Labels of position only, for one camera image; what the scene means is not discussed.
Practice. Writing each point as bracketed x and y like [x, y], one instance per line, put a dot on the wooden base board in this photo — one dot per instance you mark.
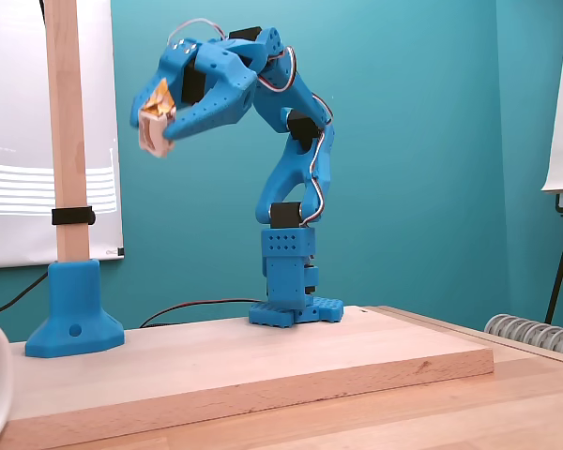
[309, 347]

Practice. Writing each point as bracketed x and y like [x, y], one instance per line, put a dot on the wooden camera post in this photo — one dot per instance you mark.
[65, 117]

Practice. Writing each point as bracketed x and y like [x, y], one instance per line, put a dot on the white caramel candy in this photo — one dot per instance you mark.
[155, 136]

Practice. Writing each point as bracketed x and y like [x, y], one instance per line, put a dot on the blue post base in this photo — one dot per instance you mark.
[75, 300]

